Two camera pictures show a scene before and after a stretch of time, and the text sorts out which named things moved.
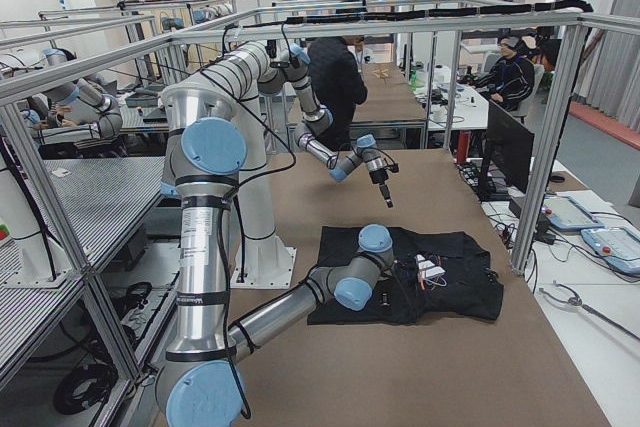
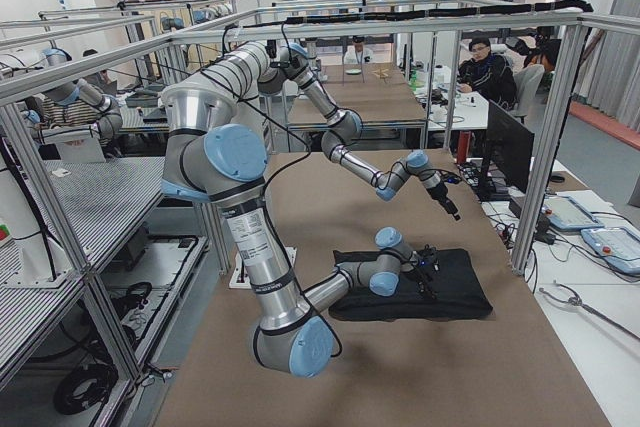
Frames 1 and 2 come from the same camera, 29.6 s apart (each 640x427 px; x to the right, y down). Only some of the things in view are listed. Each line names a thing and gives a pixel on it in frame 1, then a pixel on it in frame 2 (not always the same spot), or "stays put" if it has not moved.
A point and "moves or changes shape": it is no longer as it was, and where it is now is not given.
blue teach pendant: [565, 212] stays put
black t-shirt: [436, 274] moves or changes shape
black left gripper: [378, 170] → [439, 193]
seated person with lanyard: [510, 80] → [489, 74]
